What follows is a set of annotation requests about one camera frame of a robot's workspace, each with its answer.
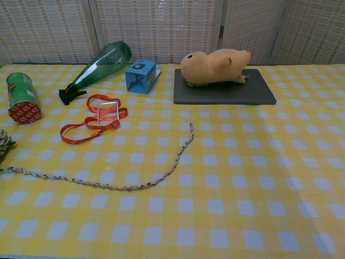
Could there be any braided speckled rope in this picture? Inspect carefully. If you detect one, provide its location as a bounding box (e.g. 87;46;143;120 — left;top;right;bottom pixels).
0;122;195;191

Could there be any small blue cardboard box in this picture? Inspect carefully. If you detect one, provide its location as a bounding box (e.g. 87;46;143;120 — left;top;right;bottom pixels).
125;60;162;95

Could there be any clear badge holder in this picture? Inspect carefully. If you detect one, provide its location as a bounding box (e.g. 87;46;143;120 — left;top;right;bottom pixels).
97;98;121;127

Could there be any grey closed laptop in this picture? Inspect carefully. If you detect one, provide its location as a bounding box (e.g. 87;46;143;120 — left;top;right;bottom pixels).
173;69;278;105

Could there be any orange plush toy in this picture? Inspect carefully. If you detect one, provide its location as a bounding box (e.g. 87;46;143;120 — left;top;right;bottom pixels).
180;48;252;87

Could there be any yellow white checked tablecloth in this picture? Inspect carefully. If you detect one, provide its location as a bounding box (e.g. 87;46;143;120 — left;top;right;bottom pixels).
0;64;345;259

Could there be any green spray bottle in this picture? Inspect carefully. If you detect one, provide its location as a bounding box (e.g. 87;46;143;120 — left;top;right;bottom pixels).
58;40;133;106

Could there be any woven folding screen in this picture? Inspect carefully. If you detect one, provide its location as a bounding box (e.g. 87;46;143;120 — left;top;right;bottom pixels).
0;0;345;66

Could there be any green chip can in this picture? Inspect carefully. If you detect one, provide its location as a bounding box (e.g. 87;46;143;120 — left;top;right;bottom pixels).
5;72;43;125

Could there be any orange lanyard strap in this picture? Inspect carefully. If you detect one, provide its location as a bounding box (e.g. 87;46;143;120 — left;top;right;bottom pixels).
59;94;128;145

